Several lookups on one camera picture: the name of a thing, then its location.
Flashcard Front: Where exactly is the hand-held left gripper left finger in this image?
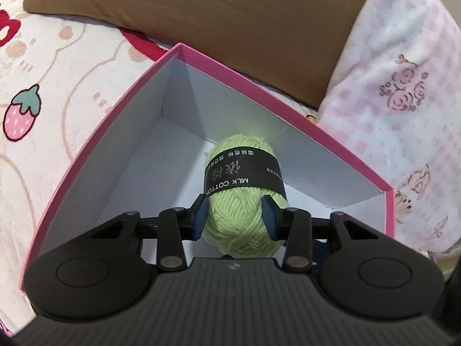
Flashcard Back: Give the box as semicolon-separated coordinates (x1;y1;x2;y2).
90;194;209;272

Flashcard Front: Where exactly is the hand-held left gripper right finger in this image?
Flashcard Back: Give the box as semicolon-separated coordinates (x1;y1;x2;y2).
261;194;380;274

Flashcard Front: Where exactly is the green yarn ball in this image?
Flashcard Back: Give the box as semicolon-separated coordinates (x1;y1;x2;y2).
201;133;289;260

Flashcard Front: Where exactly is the pink cardboard box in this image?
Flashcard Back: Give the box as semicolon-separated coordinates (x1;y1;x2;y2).
19;42;396;292

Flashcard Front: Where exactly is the printed bear strawberry bed sheet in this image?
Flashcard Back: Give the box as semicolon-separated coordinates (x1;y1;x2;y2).
0;0;461;336

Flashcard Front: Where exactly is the pink checked fleece blanket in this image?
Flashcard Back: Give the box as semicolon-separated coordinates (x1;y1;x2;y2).
317;0;461;256

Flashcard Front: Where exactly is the brown pillow with cloud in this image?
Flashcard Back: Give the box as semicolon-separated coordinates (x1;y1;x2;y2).
23;0;382;110

